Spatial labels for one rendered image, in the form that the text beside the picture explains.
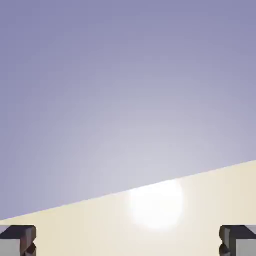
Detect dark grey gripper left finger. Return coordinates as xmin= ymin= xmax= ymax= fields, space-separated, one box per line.
xmin=0 ymin=224 xmax=38 ymax=256

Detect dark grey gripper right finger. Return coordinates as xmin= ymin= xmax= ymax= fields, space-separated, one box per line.
xmin=219 ymin=224 xmax=256 ymax=256

